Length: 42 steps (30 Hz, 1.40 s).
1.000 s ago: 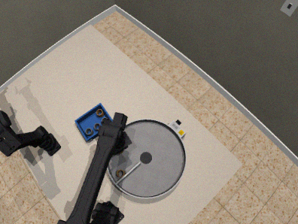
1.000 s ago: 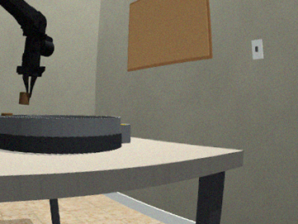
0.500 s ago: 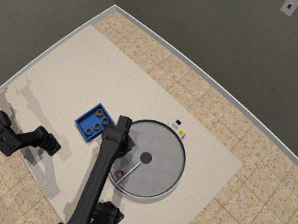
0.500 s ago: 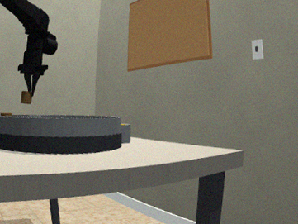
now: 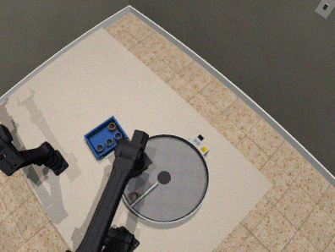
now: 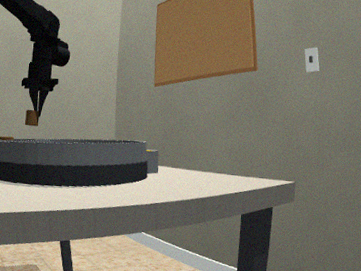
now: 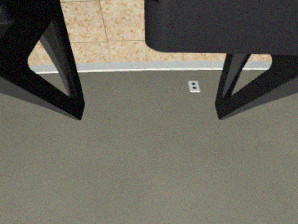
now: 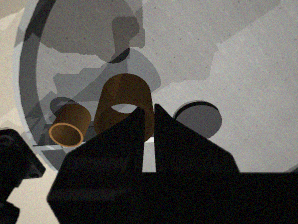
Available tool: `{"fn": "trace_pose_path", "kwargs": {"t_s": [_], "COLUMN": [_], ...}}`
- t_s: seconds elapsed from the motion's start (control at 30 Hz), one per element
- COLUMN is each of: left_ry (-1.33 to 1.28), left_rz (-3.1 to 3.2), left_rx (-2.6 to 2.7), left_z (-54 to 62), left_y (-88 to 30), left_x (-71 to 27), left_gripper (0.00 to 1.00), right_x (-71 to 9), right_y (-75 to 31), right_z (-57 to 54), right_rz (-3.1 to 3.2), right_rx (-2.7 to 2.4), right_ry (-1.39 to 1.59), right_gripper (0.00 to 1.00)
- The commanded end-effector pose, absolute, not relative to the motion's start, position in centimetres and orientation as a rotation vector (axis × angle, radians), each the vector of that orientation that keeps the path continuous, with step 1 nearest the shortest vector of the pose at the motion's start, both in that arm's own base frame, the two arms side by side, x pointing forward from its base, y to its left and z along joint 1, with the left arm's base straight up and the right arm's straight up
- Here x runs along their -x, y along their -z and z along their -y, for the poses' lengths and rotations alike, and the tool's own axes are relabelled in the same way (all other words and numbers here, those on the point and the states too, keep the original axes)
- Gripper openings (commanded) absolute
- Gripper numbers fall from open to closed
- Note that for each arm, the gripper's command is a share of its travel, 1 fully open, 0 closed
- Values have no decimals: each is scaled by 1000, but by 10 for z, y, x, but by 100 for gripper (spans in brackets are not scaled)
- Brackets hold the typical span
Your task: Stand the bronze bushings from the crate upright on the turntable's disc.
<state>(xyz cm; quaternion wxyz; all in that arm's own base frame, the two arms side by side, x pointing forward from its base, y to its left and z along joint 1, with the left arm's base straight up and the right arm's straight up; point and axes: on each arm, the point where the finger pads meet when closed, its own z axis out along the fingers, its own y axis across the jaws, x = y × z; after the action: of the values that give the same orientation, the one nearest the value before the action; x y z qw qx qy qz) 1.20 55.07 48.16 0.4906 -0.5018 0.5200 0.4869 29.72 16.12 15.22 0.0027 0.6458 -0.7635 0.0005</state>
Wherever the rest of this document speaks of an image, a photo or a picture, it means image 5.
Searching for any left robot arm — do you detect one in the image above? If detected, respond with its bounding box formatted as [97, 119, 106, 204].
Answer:
[0, 124, 69, 177]

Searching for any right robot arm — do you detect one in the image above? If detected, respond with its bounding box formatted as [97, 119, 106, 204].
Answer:
[75, 129, 149, 252]

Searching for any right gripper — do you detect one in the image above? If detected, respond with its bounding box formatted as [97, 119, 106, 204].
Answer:
[131, 151, 152, 178]

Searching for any blue crate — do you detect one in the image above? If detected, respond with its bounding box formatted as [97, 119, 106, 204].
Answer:
[84, 116, 128, 159]

